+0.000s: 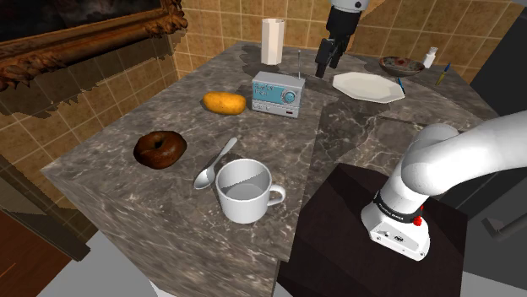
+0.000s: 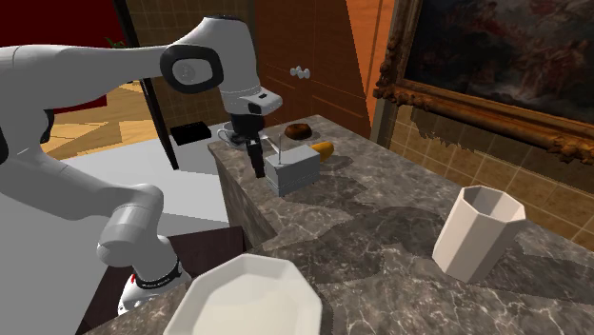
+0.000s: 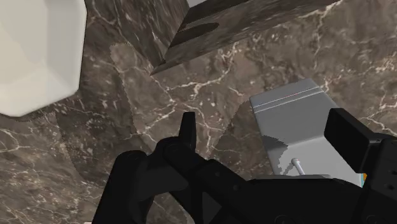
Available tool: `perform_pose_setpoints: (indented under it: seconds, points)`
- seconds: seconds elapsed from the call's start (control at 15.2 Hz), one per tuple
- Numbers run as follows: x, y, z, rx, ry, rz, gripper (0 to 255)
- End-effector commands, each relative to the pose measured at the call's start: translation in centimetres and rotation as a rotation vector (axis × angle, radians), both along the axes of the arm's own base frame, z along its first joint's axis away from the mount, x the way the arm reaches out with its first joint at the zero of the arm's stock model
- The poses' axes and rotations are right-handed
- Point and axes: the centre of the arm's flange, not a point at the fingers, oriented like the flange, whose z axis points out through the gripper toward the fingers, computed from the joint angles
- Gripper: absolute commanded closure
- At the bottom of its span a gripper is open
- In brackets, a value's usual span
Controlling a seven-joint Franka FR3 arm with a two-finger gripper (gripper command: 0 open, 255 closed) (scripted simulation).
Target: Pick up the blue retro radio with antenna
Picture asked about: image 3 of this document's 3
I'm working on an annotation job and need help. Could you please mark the white rounded bathroom fixture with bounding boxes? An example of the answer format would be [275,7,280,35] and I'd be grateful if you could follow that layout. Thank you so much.
[0,0,88,118]

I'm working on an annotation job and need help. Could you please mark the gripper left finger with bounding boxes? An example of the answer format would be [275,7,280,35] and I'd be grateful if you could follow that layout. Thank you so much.
[92,111,249,224]

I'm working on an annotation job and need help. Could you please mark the grey toilet tank with lever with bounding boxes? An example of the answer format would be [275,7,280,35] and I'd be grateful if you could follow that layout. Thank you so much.
[249,78,365,188]

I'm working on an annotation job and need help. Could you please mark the marble patterned robot stand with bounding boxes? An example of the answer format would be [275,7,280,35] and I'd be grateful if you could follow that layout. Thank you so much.
[150,0,342,76]

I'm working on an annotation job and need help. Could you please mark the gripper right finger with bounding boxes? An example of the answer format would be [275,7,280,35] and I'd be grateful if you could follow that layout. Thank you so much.
[323,107,397,224]

